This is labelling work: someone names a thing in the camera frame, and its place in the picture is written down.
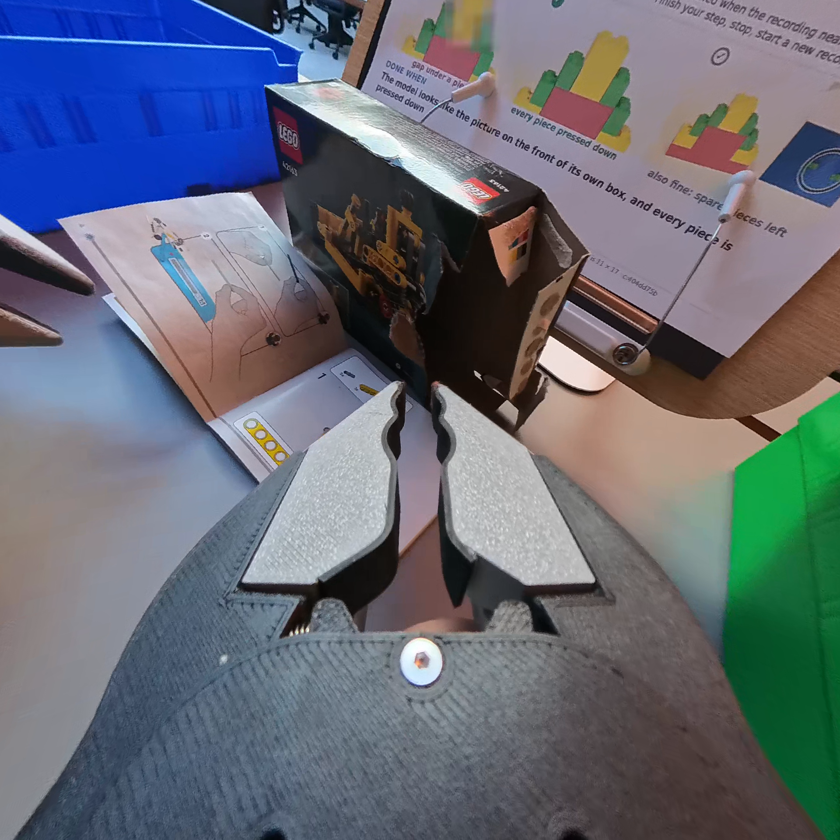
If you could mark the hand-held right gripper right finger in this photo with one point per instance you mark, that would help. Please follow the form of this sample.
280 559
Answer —
512 512

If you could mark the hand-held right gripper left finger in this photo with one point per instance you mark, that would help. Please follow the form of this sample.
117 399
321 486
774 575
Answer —
328 505

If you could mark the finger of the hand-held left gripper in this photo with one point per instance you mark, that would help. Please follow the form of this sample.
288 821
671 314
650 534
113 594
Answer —
33 259
23 331

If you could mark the blue plastic bin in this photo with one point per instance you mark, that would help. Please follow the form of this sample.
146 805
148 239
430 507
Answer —
131 19
131 131

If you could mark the black toy set box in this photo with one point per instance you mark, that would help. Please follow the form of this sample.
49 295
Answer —
367 216

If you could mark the silver stand base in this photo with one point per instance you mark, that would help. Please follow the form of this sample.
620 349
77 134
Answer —
577 374

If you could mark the paper instruction booklet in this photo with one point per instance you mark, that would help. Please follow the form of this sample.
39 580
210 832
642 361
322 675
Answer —
197 275

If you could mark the green plastic bin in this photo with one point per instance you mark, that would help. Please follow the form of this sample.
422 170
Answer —
787 558

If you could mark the wooden display board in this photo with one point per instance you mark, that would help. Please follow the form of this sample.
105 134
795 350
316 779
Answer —
774 374

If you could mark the dark cabinet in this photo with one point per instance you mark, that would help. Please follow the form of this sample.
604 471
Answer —
256 13

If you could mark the black office chair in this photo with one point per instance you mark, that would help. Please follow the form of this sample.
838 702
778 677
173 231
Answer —
298 13
334 26

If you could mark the white instruction poster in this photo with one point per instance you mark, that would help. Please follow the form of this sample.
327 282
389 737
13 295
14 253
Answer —
656 72

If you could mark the metal ledge rail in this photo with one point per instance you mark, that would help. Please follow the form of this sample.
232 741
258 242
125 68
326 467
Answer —
590 325

